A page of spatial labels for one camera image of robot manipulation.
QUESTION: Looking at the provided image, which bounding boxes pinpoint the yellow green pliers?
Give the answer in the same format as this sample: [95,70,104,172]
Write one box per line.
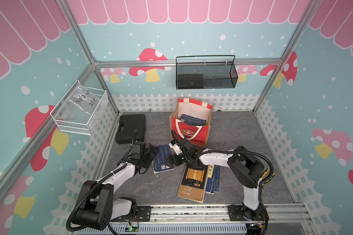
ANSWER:
[259,169,275,187]

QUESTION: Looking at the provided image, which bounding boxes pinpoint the brown lamp cover book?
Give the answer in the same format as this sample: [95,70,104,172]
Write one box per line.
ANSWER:
[177,164,208,203]

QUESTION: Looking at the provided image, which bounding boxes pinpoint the black plastic tool case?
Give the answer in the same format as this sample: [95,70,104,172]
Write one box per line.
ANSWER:
[115,114,146,145]

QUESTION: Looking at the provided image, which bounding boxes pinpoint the black wire mesh basket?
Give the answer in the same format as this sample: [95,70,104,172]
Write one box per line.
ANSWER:
[175,55,238,90]

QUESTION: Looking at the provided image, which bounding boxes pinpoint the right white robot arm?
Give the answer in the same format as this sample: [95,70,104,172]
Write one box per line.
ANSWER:
[168,130,275,223]

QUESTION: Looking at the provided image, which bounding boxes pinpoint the red canvas tote bag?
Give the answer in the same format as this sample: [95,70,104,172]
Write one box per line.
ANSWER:
[170,98,214,147]

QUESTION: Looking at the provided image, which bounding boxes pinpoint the blue back-cover book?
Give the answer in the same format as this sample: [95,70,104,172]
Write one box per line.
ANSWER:
[153,145,175,174]

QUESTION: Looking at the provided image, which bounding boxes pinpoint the blue striped thin book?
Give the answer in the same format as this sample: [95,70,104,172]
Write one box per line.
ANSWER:
[180,114,207,126]

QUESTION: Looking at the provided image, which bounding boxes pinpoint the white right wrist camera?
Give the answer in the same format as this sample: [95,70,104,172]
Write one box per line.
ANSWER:
[169,140,183,155]

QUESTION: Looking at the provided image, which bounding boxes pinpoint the blue yellow-label book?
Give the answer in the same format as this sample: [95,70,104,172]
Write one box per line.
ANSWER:
[205,165,221,194]

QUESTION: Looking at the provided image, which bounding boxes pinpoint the clear plastic wall bin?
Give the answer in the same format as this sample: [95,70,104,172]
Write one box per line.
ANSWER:
[50,80,108,136]

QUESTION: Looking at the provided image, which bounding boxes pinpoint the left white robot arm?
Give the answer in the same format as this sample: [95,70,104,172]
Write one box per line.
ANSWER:
[66,130,159,232]

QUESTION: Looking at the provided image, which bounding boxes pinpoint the black box in basket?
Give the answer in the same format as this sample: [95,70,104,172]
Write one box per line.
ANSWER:
[176,74,204,90]

